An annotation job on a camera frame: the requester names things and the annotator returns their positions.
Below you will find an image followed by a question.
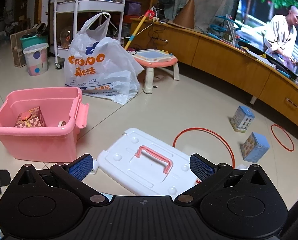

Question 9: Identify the polka dot waste bin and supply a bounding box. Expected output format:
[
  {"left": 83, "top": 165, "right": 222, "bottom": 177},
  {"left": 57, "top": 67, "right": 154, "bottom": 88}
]
[{"left": 23, "top": 43, "right": 49, "bottom": 76}]

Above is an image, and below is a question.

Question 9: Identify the pink plastic storage bin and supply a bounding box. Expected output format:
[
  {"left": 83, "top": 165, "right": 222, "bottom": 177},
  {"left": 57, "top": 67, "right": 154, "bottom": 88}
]
[{"left": 0, "top": 87, "right": 89, "bottom": 162}]

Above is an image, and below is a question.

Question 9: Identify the small red hoop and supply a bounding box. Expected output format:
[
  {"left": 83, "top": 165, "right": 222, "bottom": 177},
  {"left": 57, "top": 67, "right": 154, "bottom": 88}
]
[{"left": 271, "top": 124, "right": 295, "bottom": 152}]

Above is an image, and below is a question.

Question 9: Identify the teal plastic bucket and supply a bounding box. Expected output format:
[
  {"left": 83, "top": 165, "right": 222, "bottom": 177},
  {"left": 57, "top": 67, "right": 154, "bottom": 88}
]
[{"left": 20, "top": 34, "right": 49, "bottom": 50}]

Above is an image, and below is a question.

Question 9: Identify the yellow toy stick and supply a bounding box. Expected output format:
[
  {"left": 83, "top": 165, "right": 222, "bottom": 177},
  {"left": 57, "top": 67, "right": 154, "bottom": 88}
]
[{"left": 124, "top": 9, "right": 157, "bottom": 50}]

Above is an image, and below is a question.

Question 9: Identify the large red hoop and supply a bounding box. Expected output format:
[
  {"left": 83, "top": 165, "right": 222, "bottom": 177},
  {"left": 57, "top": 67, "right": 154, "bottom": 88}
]
[{"left": 172, "top": 128, "right": 235, "bottom": 183}]

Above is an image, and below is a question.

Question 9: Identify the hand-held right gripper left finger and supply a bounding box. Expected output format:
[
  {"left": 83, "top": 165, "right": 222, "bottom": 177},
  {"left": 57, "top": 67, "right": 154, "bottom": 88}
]
[{"left": 15, "top": 154, "right": 109, "bottom": 204}]

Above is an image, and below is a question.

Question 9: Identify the checkered cardboard toy box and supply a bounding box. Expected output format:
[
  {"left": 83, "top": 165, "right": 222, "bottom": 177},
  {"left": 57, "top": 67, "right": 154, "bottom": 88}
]
[{"left": 14, "top": 106, "right": 47, "bottom": 128}]

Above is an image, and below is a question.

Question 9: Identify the blue marble run toy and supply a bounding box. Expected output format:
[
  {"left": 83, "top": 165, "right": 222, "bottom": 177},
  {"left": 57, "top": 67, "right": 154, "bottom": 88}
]
[{"left": 209, "top": 14, "right": 250, "bottom": 49}]

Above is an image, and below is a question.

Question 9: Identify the blue box with house print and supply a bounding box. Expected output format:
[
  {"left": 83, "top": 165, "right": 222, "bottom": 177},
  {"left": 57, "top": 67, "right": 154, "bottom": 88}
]
[{"left": 230, "top": 106, "right": 255, "bottom": 132}]

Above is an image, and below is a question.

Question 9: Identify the brown paper cone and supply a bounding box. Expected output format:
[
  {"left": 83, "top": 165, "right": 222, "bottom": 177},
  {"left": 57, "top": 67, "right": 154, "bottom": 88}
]
[{"left": 172, "top": 0, "right": 195, "bottom": 29}]

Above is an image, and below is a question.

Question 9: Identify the wooden television cabinet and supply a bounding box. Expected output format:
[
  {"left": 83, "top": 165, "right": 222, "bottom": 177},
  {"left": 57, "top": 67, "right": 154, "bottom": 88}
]
[{"left": 130, "top": 17, "right": 298, "bottom": 137}]

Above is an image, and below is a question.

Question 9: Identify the blue box with yellow print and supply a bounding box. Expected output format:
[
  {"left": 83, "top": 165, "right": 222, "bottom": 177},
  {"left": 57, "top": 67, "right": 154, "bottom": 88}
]
[{"left": 242, "top": 132, "right": 270, "bottom": 162}]

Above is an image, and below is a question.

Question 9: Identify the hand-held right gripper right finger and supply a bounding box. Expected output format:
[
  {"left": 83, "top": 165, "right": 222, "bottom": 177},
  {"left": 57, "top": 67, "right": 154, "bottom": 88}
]
[{"left": 175, "top": 154, "right": 269, "bottom": 203}]

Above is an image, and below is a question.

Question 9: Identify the pink drawing board table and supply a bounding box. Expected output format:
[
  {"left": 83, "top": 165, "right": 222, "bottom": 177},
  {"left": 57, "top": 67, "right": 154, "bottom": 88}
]
[{"left": 133, "top": 49, "right": 180, "bottom": 94}]

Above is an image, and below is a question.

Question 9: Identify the white rolling cart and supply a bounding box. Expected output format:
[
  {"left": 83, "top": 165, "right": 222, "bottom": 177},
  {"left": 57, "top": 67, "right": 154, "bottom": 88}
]
[{"left": 49, "top": 0, "right": 129, "bottom": 69}]

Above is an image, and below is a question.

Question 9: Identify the television screen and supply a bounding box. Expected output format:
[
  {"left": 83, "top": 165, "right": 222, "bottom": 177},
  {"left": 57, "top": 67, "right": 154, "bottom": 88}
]
[{"left": 234, "top": 0, "right": 298, "bottom": 85}]

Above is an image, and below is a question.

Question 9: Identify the purple box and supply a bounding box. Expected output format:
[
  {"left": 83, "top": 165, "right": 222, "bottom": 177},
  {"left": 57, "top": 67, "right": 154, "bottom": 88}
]
[{"left": 125, "top": 1, "right": 142, "bottom": 15}]

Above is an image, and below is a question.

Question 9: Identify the brown cardboard box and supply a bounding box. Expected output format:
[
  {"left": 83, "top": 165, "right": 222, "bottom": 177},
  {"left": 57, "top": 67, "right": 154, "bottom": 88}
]
[{"left": 10, "top": 27, "right": 39, "bottom": 67}]

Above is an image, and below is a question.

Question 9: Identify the white plastic shopping bag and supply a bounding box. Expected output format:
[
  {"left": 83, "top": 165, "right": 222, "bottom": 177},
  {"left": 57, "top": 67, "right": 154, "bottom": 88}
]
[{"left": 64, "top": 12, "right": 144, "bottom": 105}]

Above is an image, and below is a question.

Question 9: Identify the grey cloth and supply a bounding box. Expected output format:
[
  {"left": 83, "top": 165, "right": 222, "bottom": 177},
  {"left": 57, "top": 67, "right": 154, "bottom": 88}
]
[{"left": 164, "top": 0, "right": 235, "bottom": 30}]

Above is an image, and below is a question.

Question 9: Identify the glass dome ornament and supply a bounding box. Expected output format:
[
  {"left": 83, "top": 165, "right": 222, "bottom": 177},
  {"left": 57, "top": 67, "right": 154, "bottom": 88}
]
[{"left": 60, "top": 26, "right": 73, "bottom": 49}]

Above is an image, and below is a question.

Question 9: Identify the white lid with pink handle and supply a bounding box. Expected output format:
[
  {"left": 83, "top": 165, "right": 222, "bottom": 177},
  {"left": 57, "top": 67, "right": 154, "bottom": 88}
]
[{"left": 96, "top": 128, "right": 215, "bottom": 197}]

